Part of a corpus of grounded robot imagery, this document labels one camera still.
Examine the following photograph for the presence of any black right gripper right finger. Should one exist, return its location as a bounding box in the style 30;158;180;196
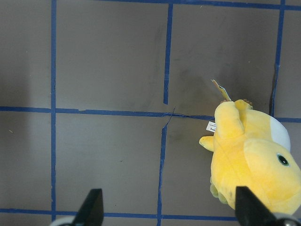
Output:
235;186;301;226

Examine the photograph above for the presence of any yellow plush dinosaur toy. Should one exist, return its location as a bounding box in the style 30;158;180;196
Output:
199;86;301;214

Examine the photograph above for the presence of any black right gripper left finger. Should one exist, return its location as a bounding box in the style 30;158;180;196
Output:
50;188;104;226

